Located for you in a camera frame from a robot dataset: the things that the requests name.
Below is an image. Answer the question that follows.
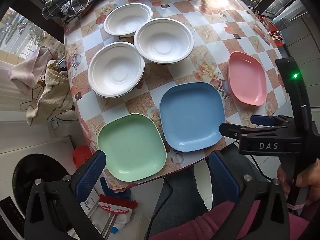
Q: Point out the white washing machine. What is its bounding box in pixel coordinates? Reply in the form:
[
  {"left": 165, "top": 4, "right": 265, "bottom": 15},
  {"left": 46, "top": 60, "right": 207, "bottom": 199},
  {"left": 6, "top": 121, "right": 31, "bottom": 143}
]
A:
[{"left": 0, "top": 136, "right": 83, "bottom": 240}]

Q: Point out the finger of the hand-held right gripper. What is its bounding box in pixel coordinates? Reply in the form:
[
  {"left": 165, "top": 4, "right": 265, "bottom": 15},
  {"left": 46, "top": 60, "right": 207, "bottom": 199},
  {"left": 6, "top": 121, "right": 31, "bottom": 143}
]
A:
[
  {"left": 219, "top": 122, "right": 288, "bottom": 139},
  {"left": 251, "top": 115, "right": 294, "bottom": 127}
]

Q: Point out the pink square plate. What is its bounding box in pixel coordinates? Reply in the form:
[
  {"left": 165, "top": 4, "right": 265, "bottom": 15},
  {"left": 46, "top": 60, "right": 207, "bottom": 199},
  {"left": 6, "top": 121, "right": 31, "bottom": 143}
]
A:
[{"left": 228, "top": 51, "right": 267, "bottom": 106}]

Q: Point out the person's right hand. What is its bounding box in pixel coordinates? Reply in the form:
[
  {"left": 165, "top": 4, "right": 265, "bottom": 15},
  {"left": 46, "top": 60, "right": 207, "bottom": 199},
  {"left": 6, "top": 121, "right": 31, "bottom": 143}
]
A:
[{"left": 277, "top": 158, "right": 320, "bottom": 214}]

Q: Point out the pile of wooden sticks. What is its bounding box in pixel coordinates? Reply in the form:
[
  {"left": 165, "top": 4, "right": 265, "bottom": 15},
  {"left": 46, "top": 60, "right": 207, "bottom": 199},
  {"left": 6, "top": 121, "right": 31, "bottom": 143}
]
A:
[{"left": 255, "top": 11, "right": 284, "bottom": 42}]

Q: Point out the black cable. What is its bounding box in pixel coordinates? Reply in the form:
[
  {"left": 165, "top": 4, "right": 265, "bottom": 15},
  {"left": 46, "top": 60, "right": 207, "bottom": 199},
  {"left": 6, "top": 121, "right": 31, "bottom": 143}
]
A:
[{"left": 146, "top": 176, "right": 174, "bottom": 240}]

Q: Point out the green square plate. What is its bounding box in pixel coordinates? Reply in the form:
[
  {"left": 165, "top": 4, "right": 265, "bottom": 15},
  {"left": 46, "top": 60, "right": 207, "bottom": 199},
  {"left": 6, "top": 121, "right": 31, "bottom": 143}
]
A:
[{"left": 97, "top": 113, "right": 167, "bottom": 182}]

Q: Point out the grey plaid cloth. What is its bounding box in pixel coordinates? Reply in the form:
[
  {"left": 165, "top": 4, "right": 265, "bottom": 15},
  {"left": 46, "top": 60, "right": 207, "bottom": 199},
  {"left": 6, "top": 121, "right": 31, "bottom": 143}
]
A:
[{"left": 42, "top": 0, "right": 118, "bottom": 22}]

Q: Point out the orange plastic container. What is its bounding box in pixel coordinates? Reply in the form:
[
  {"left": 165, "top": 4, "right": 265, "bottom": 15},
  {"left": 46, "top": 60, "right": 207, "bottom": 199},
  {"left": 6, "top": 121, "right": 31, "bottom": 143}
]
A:
[{"left": 72, "top": 145, "right": 93, "bottom": 168}]

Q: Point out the person's maroon garment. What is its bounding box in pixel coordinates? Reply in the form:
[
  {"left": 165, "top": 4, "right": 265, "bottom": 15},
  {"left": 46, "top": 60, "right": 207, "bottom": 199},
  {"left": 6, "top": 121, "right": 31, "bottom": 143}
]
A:
[{"left": 150, "top": 200, "right": 320, "bottom": 240}]

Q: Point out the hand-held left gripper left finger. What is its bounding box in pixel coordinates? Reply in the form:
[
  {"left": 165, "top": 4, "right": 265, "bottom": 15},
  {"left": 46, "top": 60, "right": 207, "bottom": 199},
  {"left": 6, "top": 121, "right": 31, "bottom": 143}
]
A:
[{"left": 24, "top": 150, "right": 108, "bottom": 240}]

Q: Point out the red bristle brush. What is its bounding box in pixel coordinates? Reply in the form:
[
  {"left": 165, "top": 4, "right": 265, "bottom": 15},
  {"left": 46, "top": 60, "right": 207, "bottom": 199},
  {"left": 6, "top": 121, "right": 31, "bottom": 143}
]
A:
[{"left": 99, "top": 194, "right": 138, "bottom": 215}]

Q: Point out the pink towel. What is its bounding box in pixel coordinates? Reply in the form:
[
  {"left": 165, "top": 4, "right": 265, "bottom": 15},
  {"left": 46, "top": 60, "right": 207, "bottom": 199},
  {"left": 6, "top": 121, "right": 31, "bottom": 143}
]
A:
[{"left": 7, "top": 46, "right": 59, "bottom": 95}]

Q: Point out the beige cloth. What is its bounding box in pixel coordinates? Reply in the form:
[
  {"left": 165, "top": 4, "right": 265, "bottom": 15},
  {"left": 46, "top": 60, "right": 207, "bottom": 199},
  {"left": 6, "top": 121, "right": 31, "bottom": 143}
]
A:
[{"left": 26, "top": 60, "right": 75, "bottom": 125}]

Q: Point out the checkered patterned tablecloth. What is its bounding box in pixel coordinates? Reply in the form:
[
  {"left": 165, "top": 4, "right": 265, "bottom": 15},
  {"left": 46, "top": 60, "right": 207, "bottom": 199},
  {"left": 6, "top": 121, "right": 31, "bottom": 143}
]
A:
[{"left": 64, "top": 0, "right": 288, "bottom": 188}]

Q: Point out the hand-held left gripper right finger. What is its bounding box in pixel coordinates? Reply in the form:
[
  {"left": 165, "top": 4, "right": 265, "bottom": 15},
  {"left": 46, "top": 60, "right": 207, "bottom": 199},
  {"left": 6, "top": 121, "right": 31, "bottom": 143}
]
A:
[{"left": 208, "top": 151, "right": 300, "bottom": 240}]

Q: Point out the white paper bowl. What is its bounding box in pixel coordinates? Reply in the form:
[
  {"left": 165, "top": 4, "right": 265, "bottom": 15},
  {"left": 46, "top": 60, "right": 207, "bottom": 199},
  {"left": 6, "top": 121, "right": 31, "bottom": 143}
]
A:
[
  {"left": 87, "top": 42, "right": 145, "bottom": 98},
  {"left": 104, "top": 3, "right": 153, "bottom": 37},
  {"left": 134, "top": 18, "right": 195, "bottom": 65}
]

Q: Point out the orange plastic basket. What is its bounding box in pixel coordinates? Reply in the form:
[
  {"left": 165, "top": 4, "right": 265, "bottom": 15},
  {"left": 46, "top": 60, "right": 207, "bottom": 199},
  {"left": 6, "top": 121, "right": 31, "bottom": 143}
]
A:
[{"left": 256, "top": 15, "right": 286, "bottom": 47}]

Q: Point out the dark window frame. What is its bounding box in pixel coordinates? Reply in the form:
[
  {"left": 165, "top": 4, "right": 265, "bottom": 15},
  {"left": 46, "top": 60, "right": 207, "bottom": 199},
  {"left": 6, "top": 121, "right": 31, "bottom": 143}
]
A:
[{"left": 15, "top": 0, "right": 67, "bottom": 45}]

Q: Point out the blue square plate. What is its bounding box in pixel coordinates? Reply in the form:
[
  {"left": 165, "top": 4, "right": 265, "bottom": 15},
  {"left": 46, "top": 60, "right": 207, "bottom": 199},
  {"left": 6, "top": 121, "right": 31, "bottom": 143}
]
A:
[{"left": 159, "top": 81, "right": 226, "bottom": 152}]

